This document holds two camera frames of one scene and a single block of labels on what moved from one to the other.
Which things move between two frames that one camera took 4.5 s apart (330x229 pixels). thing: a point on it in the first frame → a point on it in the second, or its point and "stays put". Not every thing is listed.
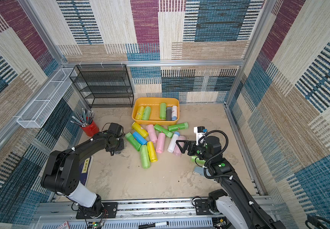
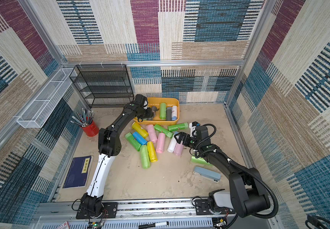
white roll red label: [174, 112] stays put
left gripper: [122, 147] → [151, 114]
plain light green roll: [162, 110] stays put
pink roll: [177, 150] stays put
